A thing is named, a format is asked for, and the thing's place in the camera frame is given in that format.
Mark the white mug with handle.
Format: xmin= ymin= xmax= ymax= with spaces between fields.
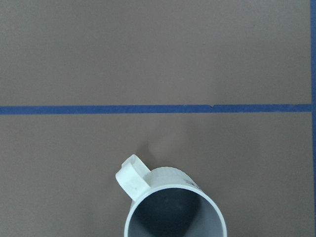
xmin=116 ymin=155 xmax=228 ymax=237

